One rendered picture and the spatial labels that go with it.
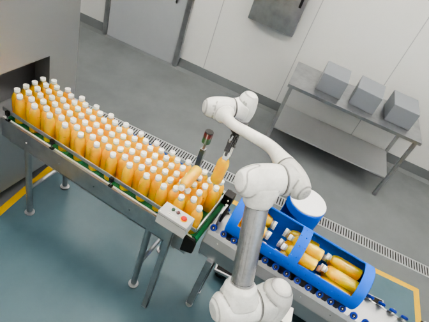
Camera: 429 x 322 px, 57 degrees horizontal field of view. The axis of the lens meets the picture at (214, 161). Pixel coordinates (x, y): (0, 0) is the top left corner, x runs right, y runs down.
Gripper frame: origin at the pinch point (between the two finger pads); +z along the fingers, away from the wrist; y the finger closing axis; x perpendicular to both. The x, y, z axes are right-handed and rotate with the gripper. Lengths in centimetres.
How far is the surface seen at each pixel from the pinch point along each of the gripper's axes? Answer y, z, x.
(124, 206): -23, 64, 46
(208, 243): -13, 62, -13
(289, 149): 255, 148, -10
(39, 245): -40, 145, 105
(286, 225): 16, 39, -50
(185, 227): -32.7, 36.6, -1.2
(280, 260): -12, 40, -57
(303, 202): 50, 44, -53
